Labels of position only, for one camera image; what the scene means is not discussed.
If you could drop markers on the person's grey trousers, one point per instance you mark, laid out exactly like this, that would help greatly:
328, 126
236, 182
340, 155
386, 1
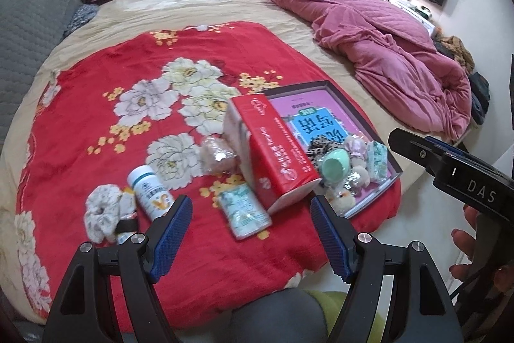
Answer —
273, 319

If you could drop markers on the pink book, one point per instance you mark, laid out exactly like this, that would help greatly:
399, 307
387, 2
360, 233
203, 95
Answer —
305, 126

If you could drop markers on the red cardboard box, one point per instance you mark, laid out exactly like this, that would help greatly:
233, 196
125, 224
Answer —
277, 154

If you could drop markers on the white packet with black band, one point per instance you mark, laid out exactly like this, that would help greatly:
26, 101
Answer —
126, 224

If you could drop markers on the pink quilt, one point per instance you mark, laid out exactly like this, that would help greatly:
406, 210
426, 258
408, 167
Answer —
361, 25

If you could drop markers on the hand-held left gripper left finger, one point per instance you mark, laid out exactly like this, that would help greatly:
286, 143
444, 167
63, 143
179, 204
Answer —
170, 238

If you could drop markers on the pink scrunchie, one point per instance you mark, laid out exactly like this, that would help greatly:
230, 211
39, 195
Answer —
356, 148

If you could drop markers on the beige bed cover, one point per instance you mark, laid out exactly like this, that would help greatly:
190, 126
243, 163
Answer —
180, 1

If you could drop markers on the brown clothes heap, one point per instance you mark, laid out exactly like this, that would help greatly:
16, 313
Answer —
455, 51

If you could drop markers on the beige item in clear bag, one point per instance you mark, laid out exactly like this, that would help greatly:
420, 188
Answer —
219, 158

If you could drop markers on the leopard print scrunchie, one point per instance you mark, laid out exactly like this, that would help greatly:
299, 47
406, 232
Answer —
319, 150

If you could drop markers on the small white plush toy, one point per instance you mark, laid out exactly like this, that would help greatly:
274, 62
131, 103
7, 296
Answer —
341, 202

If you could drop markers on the green makeup sponge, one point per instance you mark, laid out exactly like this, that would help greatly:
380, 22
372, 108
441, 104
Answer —
336, 170

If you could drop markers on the yellow-green garment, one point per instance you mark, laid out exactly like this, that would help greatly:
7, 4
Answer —
329, 307

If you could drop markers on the blue patterned pillow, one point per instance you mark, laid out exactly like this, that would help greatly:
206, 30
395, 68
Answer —
82, 17

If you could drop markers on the small clear packet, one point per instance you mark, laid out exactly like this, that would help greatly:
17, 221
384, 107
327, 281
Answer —
352, 180

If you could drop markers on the teal tissue pack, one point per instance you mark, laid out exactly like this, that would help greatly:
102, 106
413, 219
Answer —
377, 160
243, 210

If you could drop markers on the dark shallow tray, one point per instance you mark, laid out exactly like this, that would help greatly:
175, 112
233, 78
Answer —
305, 85

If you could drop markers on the dark clothes heap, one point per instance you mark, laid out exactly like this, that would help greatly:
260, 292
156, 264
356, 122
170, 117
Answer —
480, 98

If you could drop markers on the white television cabinet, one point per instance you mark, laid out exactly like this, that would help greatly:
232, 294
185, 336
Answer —
415, 13

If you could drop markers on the person's right hand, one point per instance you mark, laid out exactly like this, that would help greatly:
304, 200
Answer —
468, 246

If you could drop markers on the grey quilted headboard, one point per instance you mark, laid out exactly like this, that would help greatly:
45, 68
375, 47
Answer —
28, 25

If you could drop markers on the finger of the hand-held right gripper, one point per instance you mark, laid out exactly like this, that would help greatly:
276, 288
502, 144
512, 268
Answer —
445, 145
417, 152

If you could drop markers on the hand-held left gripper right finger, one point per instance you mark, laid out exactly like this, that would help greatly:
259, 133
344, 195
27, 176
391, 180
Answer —
327, 242

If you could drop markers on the red floral blanket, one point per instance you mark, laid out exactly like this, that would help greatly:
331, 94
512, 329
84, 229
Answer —
100, 126

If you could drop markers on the white scrunchie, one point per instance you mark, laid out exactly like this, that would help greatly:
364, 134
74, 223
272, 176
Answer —
104, 210

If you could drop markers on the white plastic bottle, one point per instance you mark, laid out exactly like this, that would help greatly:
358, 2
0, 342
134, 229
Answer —
148, 190

